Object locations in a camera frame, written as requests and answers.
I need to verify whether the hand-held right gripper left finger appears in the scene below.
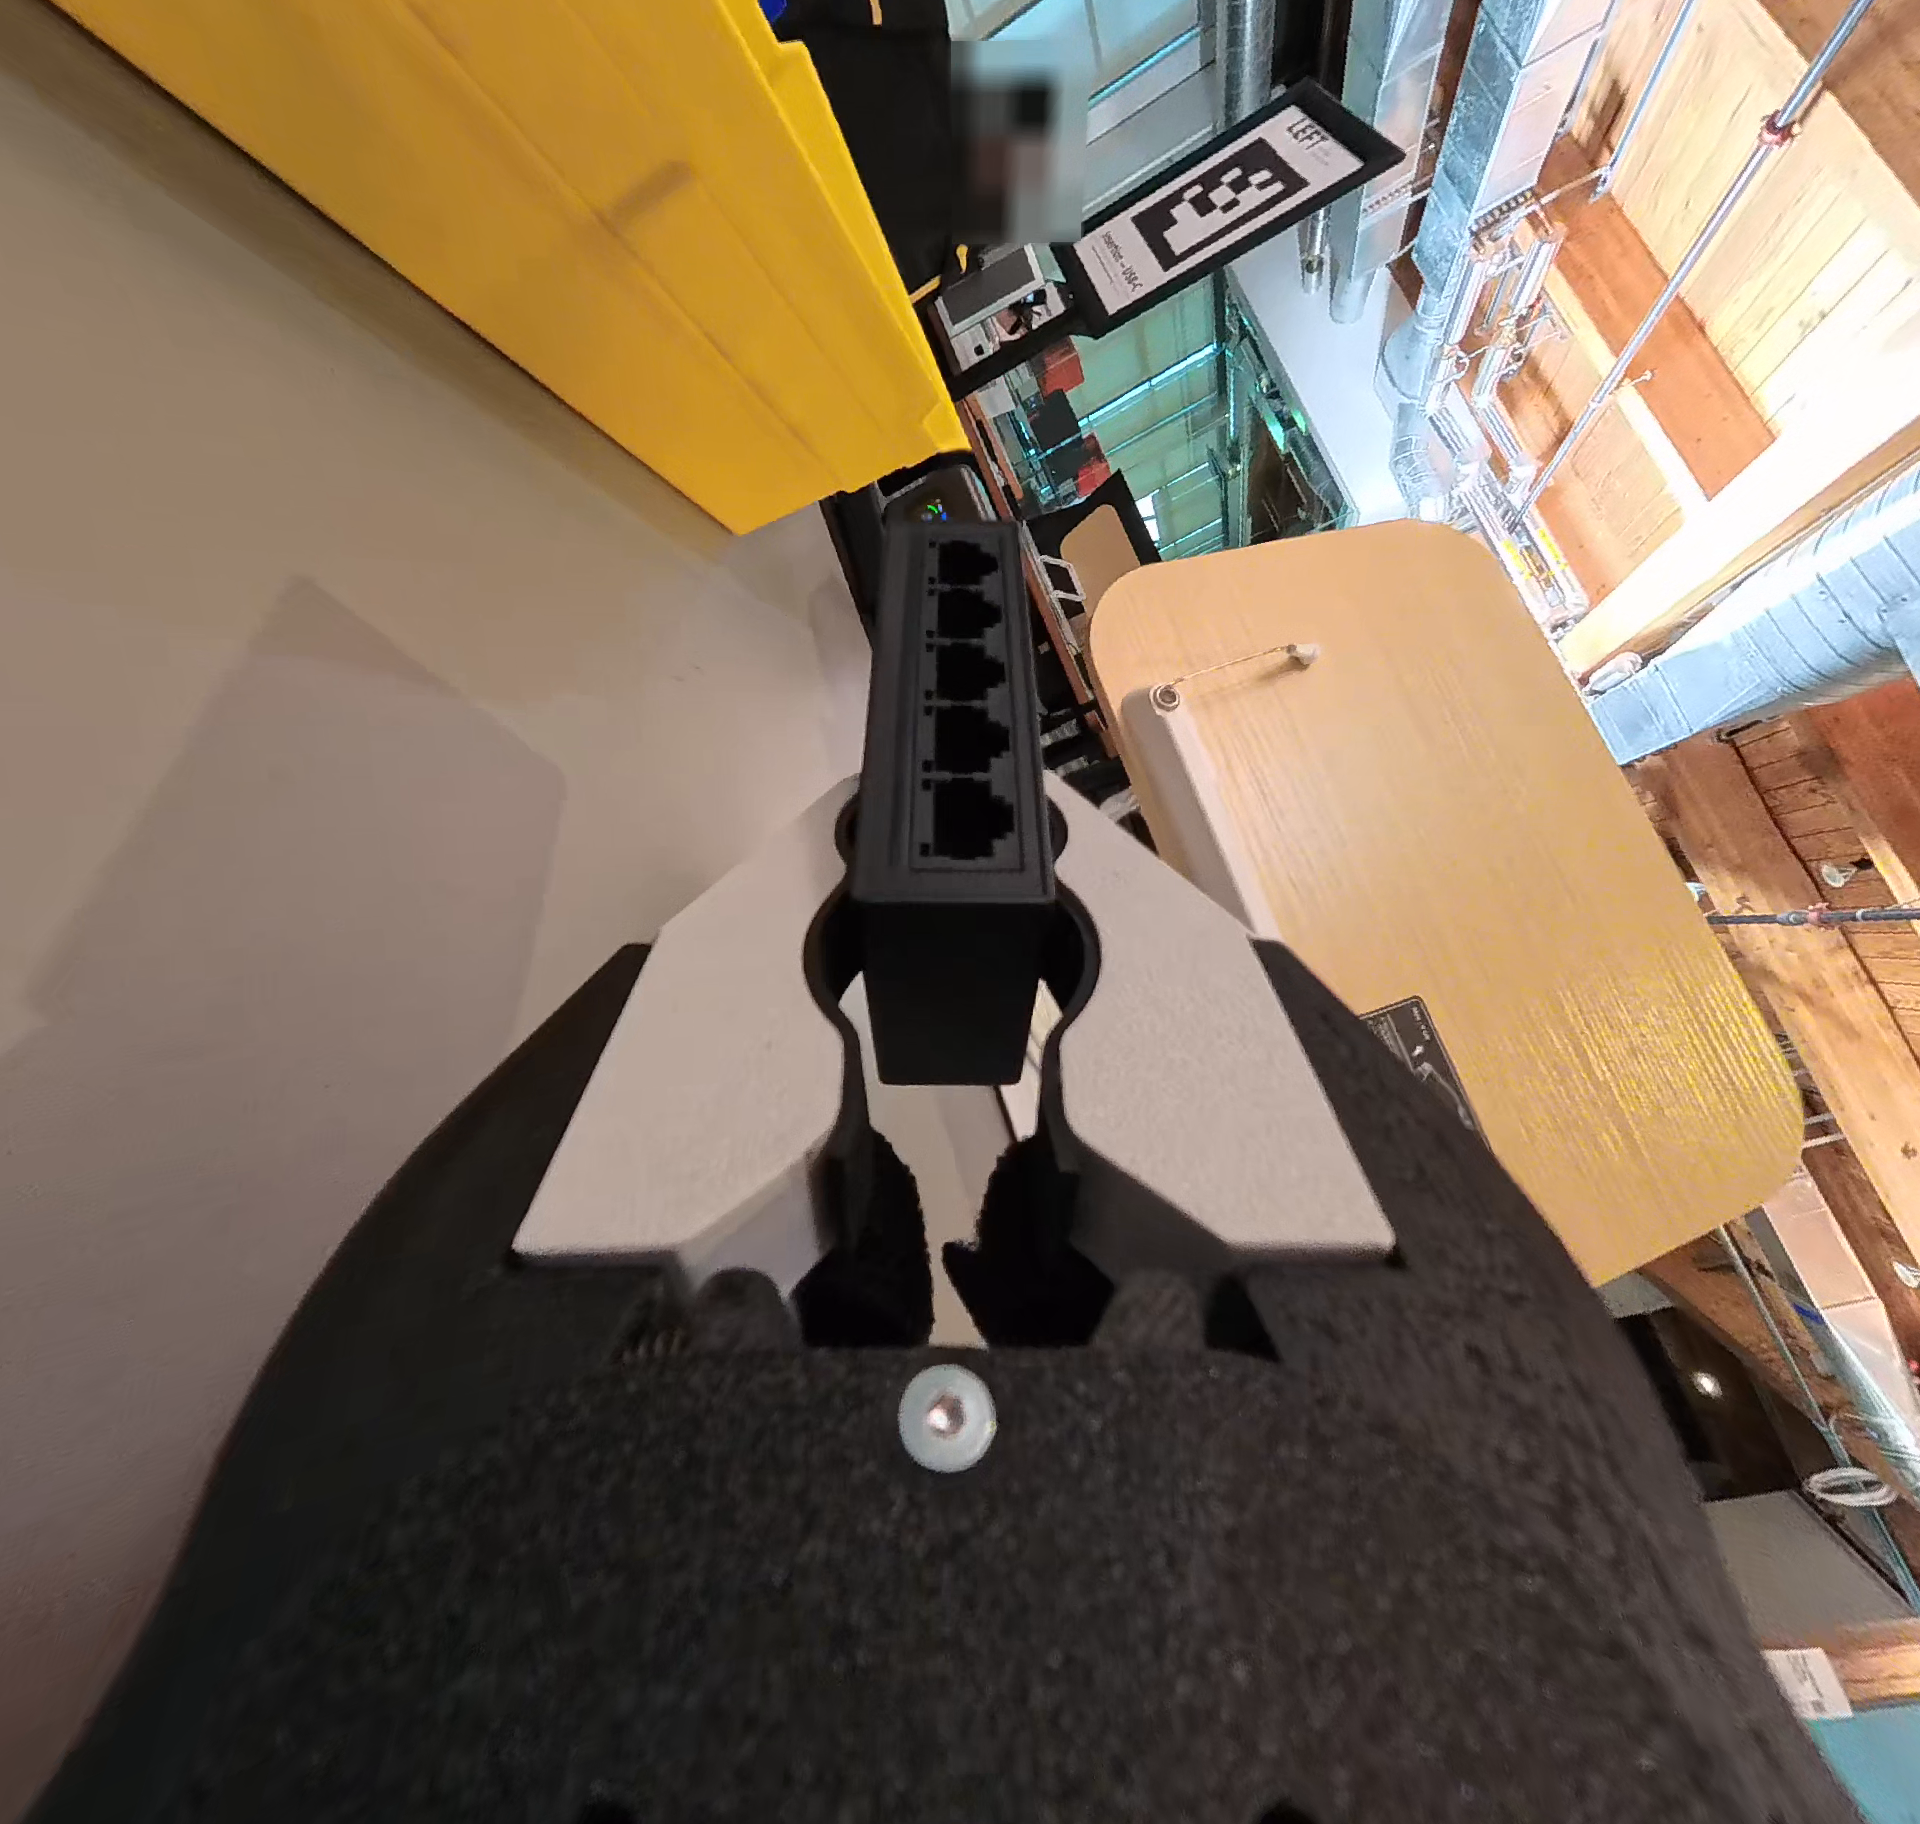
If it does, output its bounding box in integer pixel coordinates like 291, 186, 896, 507
511, 780, 875, 1299

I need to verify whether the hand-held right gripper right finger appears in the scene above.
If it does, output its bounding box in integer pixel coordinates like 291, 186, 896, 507
1029, 771, 1400, 1274

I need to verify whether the black five-port ethernet switch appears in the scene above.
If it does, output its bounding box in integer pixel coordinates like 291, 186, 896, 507
846, 517, 1058, 1090

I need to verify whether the black device with green light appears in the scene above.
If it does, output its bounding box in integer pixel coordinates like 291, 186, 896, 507
882, 465, 1000, 529

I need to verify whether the person's black clothing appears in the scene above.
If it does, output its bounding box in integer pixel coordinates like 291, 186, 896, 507
771, 0, 1085, 300

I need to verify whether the black label sticker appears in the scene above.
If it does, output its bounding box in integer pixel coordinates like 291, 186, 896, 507
1356, 998, 1489, 1139

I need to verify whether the small light wood panel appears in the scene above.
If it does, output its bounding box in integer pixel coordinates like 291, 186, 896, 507
1056, 504, 1165, 613

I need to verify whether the white metal bar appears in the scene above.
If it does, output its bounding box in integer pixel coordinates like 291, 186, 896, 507
1116, 676, 1285, 942

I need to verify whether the light wood folding tabletop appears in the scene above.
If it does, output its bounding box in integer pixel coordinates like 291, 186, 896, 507
1087, 519, 1808, 1287

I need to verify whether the yellow plastic bin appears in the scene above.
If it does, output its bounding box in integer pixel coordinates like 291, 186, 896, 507
0, 0, 976, 537

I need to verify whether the metal sprinkler pipe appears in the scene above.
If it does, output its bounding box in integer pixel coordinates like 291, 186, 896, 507
1507, 0, 1920, 527

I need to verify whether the silver foil ventilation duct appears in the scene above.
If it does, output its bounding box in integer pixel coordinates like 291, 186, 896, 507
1377, 0, 1595, 482

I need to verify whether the pale painted ceiling duct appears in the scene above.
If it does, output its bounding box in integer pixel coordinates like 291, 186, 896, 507
1581, 465, 1920, 766

